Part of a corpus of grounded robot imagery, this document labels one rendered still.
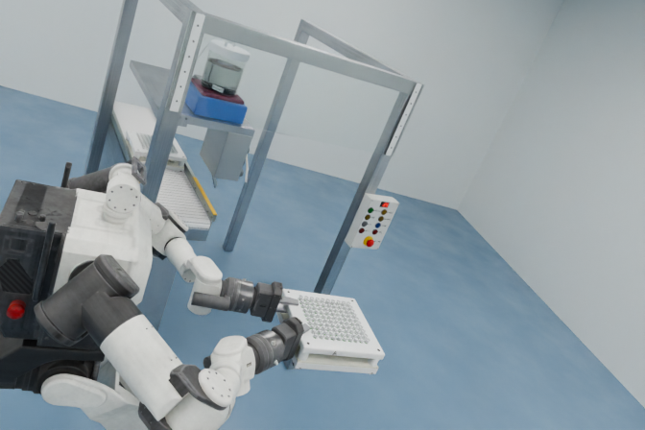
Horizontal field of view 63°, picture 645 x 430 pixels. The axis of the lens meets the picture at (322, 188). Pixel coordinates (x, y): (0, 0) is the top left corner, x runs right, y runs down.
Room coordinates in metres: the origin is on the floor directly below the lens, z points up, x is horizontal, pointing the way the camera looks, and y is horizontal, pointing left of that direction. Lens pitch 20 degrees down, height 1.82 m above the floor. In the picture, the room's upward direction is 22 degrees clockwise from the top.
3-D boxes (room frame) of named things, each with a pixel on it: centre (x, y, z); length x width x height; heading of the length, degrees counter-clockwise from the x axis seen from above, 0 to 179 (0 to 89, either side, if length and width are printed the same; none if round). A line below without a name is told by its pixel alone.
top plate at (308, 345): (1.27, -0.16, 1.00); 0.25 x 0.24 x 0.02; 26
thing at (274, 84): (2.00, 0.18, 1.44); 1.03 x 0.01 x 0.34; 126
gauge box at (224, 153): (2.03, 0.43, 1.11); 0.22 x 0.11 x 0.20; 36
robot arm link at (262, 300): (1.25, 0.06, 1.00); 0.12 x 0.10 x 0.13; 108
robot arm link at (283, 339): (1.09, -0.04, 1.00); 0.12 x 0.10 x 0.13; 148
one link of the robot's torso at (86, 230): (0.97, 0.45, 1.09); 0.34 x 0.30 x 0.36; 26
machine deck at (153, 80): (2.11, 0.66, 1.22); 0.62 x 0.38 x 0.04; 36
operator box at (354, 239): (2.29, -0.27, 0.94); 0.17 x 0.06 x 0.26; 126
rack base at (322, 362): (1.27, -0.16, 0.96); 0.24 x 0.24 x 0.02; 26
